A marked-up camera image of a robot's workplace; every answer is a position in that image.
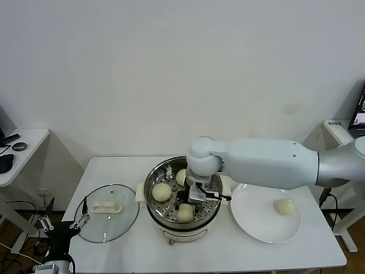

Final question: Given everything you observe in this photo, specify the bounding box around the black floor cable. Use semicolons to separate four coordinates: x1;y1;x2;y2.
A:
5;200;41;243

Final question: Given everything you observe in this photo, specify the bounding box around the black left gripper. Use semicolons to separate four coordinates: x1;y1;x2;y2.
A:
38;195;92;262

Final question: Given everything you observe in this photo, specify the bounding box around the white desk with legs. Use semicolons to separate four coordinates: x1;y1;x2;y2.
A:
323;118;360;253

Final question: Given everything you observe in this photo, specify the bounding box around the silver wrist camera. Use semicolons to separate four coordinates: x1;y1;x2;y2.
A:
187;182;209;205
33;264;60;274

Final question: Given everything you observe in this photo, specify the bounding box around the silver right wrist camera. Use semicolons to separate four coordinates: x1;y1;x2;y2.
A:
187;182;209;205

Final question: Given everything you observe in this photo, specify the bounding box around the black power adapter with cable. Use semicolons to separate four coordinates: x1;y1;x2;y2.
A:
318;187;340;232

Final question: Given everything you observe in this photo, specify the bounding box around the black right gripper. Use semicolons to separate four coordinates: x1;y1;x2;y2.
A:
170;188;202;220

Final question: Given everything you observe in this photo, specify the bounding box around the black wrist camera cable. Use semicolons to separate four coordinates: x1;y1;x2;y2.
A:
205;190;232;201

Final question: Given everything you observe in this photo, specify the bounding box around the stainless steel steamer basket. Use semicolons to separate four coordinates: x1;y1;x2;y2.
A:
136;156;232;229

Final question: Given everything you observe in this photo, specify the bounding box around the open laptop with lit screen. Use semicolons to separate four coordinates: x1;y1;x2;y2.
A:
348;81;365;137

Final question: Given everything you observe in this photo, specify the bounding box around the white steamed baozi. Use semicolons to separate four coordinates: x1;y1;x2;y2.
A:
152;183;173;203
274;198;295;217
175;168;188;187
176;203;195;223

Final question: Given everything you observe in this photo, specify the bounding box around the white round plate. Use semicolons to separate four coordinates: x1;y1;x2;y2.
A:
230;182;302;244

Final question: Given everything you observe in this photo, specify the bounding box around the glass lid with cream handle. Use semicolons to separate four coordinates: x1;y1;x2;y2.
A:
74;184;140;243

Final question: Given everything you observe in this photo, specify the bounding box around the grey monitor edge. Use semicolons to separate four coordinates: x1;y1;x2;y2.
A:
0;104;15;135

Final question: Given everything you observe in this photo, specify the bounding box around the cream electric cooker base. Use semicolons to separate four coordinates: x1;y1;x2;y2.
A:
147;196;229;247

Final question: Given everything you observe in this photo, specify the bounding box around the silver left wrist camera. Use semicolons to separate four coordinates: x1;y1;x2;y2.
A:
33;264;60;274

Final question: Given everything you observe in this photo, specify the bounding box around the small white side table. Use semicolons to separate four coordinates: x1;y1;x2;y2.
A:
0;128;51;255

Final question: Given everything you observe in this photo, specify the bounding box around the black computer mouse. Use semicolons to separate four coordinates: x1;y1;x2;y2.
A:
0;153;15;174

